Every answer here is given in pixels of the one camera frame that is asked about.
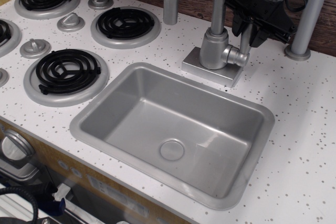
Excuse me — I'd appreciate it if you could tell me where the grey stove knob edge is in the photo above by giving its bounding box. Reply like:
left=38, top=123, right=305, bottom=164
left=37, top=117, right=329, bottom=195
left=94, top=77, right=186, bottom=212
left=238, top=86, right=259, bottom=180
left=0, top=68, right=9, bottom=87

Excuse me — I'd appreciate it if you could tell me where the black hose lower left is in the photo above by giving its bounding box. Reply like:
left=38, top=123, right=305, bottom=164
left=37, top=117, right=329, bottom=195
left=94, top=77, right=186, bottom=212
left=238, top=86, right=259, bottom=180
left=0, top=185, right=58, bottom=224

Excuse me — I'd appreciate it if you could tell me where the grey round oven dial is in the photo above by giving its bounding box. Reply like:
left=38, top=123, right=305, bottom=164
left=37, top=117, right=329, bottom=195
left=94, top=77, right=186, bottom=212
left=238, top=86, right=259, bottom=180
left=1, top=129, right=35, bottom=169

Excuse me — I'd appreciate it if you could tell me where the grey support pole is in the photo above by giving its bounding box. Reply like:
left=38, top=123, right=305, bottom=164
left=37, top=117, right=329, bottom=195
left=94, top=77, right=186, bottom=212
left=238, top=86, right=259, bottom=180
left=285, top=0, right=324, bottom=61

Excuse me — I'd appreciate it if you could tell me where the grey stove knob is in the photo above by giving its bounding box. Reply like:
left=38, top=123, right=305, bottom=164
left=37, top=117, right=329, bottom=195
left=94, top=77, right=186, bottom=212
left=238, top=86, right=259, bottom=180
left=57, top=13, right=85, bottom=33
left=20, top=39, right=51, bottom=59
left=88, top=0, right=113, bottom=10

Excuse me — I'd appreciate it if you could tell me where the grey toy faucet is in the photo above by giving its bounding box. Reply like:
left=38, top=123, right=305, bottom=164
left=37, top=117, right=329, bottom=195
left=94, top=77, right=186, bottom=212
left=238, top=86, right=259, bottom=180
left=163, top=0, right=248, bottom=88

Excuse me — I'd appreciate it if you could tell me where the left edge stove burner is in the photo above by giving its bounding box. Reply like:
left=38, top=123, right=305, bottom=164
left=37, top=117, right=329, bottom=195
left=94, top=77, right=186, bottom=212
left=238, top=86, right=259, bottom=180
left=1, top=19, right=22, bottom=57

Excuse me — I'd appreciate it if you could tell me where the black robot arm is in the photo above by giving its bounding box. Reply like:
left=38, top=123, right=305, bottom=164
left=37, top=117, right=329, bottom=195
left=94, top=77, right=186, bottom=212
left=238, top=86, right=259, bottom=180
left=225, top=0, right=297, bottom=48

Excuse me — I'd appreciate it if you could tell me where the blue clamp handle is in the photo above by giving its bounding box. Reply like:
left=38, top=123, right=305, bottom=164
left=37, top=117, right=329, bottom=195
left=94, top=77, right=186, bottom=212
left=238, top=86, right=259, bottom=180
left=49, top=198, right=66, bottom=216

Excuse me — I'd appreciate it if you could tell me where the grey faucet lever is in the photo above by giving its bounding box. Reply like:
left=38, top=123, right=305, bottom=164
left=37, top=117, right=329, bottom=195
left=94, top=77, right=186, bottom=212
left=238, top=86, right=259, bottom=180
left=222, top=23, right=254, bottom=67

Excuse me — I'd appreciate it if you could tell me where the back right stove burner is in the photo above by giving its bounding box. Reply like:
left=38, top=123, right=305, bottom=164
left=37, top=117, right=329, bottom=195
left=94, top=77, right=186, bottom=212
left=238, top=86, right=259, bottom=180
left=90, top=7, right=161, bottom=49

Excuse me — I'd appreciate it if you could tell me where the grey stove knob top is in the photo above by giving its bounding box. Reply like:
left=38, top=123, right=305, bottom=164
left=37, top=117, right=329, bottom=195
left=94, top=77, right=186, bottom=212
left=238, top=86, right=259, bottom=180
left=88, top=0, right=113, bottom=10

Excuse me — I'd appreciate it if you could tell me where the grey toy sink basin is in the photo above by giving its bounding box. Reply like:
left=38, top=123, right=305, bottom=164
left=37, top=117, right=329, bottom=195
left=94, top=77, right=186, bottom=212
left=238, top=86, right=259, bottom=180
left=70, top=63, right=275, bottom=210

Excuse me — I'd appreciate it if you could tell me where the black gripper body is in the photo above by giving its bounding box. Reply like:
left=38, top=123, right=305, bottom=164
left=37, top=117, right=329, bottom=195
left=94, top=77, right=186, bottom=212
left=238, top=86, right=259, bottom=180
left=225, top=0, right=297, bottom=44

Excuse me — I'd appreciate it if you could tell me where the back left stove burner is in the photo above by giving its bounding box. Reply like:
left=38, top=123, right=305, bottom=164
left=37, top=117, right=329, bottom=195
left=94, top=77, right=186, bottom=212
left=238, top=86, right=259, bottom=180
left=14, top=0, right=80, bottom=20

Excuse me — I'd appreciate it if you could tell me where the front right stove burner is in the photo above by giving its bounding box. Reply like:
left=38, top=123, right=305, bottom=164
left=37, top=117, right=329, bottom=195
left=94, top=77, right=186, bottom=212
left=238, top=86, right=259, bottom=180
left=24, top=49, right=109, bottom=108

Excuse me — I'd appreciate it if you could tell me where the grey stove knob middle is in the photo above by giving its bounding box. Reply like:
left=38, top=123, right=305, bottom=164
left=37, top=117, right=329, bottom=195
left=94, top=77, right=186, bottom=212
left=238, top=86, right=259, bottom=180
left=57, top=13, right=85, bottom=33

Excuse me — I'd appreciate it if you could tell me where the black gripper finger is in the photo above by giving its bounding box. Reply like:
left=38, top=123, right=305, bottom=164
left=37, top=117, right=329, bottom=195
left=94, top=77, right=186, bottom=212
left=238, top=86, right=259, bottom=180
left=249, top=22, right=272, bottom=48
left=232, top=10, right=249, bottom=37

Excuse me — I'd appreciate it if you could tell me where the grey stove knob lower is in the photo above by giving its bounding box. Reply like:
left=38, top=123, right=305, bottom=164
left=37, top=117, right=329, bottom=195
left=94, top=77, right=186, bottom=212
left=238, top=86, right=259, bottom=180
left=20, top=39, right=51, bottom=59

